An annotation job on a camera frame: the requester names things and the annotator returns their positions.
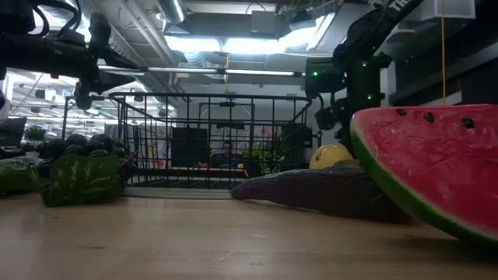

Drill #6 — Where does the hanging yellow cable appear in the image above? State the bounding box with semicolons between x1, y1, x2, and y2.
440;0;447;106

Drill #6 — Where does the black wire basket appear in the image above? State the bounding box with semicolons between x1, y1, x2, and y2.
108;92;312;191

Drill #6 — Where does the long ceiling light bar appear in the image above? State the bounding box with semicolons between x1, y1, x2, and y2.
96;65;307;78

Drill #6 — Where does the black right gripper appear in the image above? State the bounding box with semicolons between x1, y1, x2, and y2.
305;57;348;99

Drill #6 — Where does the person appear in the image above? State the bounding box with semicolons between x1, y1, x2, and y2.
209;142;244;170

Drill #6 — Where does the dark wall cabinet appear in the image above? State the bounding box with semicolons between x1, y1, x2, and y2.
388;37;498;107

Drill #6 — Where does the purple sweet potato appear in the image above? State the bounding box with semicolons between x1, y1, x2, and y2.
229;167;413;225

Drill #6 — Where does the red watermelon slice with seeds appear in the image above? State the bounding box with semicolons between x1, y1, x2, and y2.
349;103;498;248

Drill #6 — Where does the potted green plant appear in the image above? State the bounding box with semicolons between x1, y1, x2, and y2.
23;126;47;143

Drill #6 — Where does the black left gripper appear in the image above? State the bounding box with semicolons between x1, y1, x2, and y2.
75;14;137;94

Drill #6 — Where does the black grape bunch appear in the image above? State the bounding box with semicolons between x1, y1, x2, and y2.
37;133;137;184

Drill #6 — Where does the silver ceiling duct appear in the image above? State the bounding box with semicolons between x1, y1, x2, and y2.
155;0;188;24

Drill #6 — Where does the yellow apple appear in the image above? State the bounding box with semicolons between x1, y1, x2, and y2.
309;143;355;170

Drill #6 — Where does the watermelon wedge with green rind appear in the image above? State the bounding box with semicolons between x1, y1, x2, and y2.
40;153;121;208

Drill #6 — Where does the green cucumber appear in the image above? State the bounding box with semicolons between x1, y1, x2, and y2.
0;155;42;195

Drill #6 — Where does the dark monitor screen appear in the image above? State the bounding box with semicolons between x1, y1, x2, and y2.
0;116;27;148

